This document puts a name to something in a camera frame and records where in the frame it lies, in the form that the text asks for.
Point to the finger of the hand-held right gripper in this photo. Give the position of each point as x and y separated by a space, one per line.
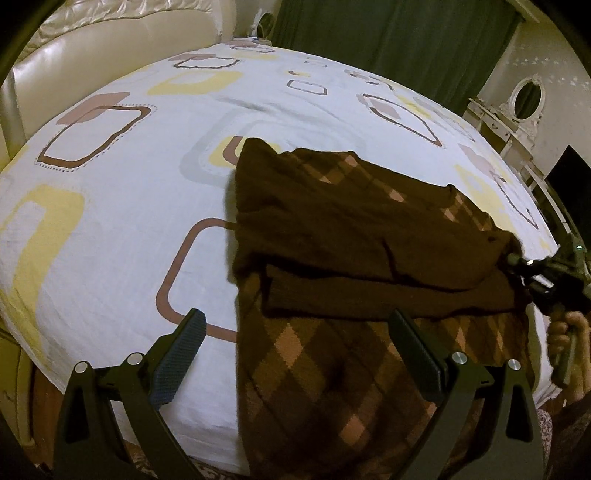
513 261

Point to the cream bedside cabinet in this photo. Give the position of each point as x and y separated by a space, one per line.
16 392

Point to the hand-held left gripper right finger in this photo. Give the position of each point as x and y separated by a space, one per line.
413 341

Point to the brown argyle sweater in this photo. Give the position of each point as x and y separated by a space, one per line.
351 258

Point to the person's patterned clothing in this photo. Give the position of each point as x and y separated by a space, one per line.
565 438

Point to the cream tufted headboard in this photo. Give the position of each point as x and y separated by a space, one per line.
92 46

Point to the white dressing table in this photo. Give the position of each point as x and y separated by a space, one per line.
498 127

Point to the dark green curtain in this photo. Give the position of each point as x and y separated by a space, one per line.
392 41

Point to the white chair frame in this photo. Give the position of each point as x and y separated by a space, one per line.
551 203

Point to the black screen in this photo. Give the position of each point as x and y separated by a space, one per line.
570 180

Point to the oval mirror with white frame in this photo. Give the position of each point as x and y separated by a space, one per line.
526 99

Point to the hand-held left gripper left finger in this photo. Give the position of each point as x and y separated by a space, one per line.
185 339

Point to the patterned white bed sheet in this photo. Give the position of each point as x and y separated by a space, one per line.
138 207

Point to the person's right hand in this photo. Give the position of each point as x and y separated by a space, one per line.
561 334

